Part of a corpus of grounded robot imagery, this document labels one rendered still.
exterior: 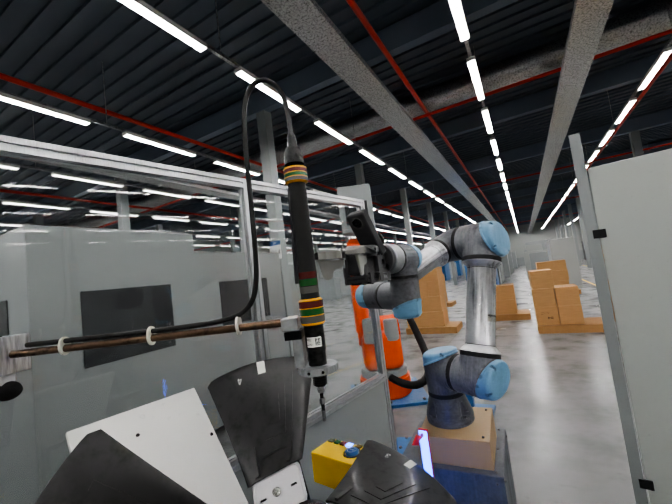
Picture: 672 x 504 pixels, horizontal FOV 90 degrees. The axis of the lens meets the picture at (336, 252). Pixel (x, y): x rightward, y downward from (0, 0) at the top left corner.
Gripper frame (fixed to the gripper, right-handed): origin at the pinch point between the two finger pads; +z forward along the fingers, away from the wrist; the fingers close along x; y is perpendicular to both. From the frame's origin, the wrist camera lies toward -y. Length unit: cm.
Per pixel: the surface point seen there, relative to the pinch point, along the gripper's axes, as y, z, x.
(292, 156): -17.3, 8.2, -1.2
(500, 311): 140, -884, 191
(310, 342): 15.7, 8.4, -0.6
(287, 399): 28.1, 4.7, 11.2
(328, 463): 59, -24, 30
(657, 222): -3, -172, -63
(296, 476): 37.5, 11.2, 3.5
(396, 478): 47.2, -10.0, -2.4
